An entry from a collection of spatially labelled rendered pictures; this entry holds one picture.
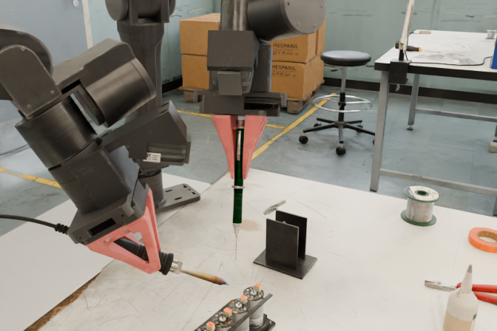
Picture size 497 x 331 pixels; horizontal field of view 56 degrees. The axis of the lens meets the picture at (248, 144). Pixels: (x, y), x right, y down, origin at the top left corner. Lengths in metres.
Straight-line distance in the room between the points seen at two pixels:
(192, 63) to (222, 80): 3.86
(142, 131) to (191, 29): 3.81
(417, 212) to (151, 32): 0.55
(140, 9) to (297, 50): 3.22
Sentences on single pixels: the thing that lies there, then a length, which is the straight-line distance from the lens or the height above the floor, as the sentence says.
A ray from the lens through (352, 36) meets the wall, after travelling 4.91.
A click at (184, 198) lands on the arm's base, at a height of 0.76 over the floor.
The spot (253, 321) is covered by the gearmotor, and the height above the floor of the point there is 0.78.
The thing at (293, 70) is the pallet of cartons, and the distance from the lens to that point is 3.95.
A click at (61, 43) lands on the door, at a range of 3.72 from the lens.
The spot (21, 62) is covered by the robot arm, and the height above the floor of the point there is 1.10.
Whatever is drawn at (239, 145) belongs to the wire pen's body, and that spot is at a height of 0.99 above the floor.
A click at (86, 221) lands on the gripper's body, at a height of 0.95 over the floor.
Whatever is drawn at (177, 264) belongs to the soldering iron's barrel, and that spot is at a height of 0.87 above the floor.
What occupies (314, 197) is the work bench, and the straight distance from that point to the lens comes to 0.94.
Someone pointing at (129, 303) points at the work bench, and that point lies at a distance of 0.69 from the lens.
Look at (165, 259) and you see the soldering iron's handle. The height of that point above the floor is 0.88.
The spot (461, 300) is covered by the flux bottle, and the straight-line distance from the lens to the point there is 0.63.
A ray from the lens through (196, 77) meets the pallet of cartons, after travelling 4.31.
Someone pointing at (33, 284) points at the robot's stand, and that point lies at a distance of 0.76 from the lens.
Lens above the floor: 1.18
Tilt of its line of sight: 21 degrees down
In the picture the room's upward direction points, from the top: straight up
